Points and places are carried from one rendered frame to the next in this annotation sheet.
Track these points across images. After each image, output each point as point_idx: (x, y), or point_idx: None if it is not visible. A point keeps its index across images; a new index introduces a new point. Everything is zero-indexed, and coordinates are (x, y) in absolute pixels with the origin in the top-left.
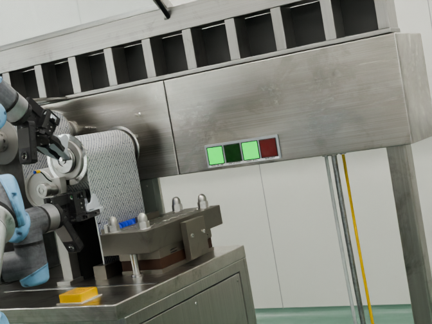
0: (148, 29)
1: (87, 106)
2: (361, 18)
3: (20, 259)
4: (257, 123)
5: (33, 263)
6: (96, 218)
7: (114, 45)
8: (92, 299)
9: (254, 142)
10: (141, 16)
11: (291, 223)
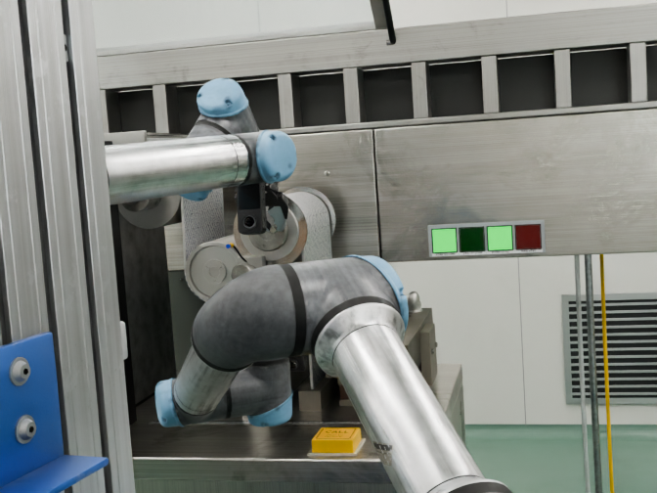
0: (357, 55)
1: None
2: None
3: (262, 383)
4: (514, 202)
5: (281, 391)
6: None
7: (298, 70)
8: (365, 448)
9: (507, 227)
10: (348, 35)
11: None
